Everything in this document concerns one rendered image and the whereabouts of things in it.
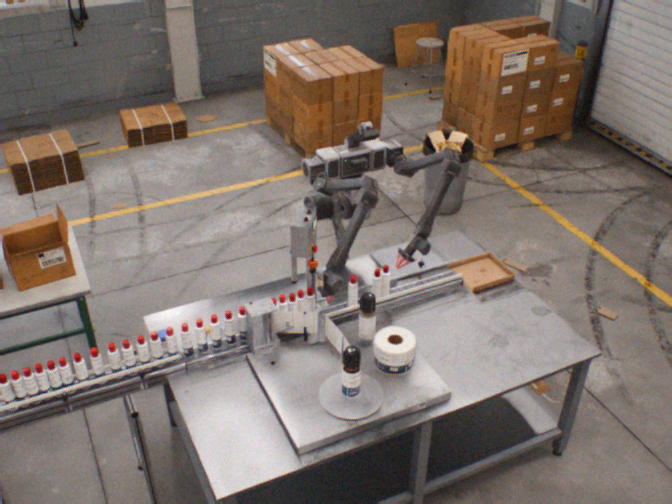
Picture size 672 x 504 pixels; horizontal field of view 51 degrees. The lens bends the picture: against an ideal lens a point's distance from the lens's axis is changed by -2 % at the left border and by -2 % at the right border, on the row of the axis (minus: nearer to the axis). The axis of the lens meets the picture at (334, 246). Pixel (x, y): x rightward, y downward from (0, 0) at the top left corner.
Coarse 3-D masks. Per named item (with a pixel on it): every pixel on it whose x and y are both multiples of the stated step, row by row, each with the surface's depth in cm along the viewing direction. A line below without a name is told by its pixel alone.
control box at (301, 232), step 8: (296, 216) 362; (304, 216) 362; (312, 216) 363; (296, 224) 356; (304, 224) 356; (296, 232) 357; (304, 232) 356; (312, 232) 363; (296, 240) 360; (304, 240) 359; (312, 240) 365; (296, 248) 362; (304, 248) 362; (296, 256) 365; (304, 256) 364
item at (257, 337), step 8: (248, 312) 353; (272, 312) 357; (248, 320) 357; (256, 320) 351; (264, 320) 358; (272, 320) 359; (248, 328) 361; (256, 328) 354; (264, 328) 362; (272, 328) 362; (248, 336) 365; (256, 336) 356; (264, 336) 366; (272, 336) 365; (248, 344) 369; (256, 344) 359; (264, 344) 362; (272, 344) 364; (256, 352) 362; (264, 352) 364
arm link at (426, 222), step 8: (448, 160) 378; (440, 168) 380; (448, 176) 380; (456, 176) 383; (440, 184) 383; (448, 184) 382; (440, 192) 382; (432, 200) 385; (440, 200) 384; (432, 208) 384; (424, 216) 387; (432, 216) 386; (424, 224) 386; (432, 224) 389; (424, 232) 388
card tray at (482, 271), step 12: (456, 264) 436; (468, 264) 438; (480, 264) 438; (492, 264) 438; (504, 264) 432; (468, 276) 428; (480, 276) 428; (492, 276) 428; (504, 276) 428; (468, 288) 419; (480, 288) 417
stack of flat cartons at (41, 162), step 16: (16, 144) 689; (32, 144) 689; (48, 144) 689; (64, 144) 689; (16, 160) 661; (32, 160) 661; (48, 160) 668; (64, 160) 676; (80, 160) 684; (16, 176) 660; (32, 176) 668; (48, 176) 676; (64, 176) 683; (80, 176) 691
